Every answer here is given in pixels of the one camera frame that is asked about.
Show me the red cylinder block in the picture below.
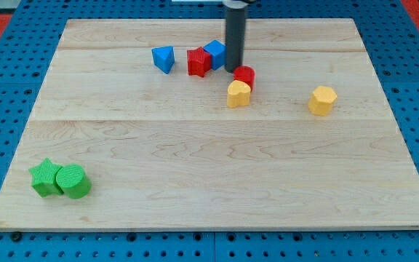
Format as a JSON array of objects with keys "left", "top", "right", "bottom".
[{"left": 233, "top": 65, "right": 256, "bottom": 92}]

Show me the blue cube block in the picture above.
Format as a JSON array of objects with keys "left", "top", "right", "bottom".
[{"left": 203, "top": 39, "right": 226, "bottom": 71}]

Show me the yellow heart block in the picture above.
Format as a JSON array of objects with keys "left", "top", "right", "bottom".
[{"left": 227, "top": 80, "right": 251, "bottom": 108}]

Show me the green star block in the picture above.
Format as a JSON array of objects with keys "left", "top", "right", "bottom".
[{"left": 28, "top": 158, "right": 63, "bottom": 197}]

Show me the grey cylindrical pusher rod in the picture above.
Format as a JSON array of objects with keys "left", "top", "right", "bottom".
[{"left": 222, "top": 0, "right": 248, "bottom": 73}]

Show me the green cylinder block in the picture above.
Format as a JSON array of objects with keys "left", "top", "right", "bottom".
[{"left": 56, "top": 164, "right": 92, "bottom": 199}]

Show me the red star block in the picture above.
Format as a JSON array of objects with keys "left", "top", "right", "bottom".
[{"left": 187, "top": 47, "right": 212, "bottom": 77}]

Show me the light wooden board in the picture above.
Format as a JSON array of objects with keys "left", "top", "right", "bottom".
[{"left": 0, "top": 18, "right": 419, "bottom": 232}]

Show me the yellow hexagon block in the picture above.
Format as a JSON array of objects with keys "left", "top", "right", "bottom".
[{"left": 308, "top": 86, "right": 338, "bottom": 116}]

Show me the blue triangle block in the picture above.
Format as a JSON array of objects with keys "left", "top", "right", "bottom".
[{"left": 151, "top": 46, "right": 175, "bottom": 74}]

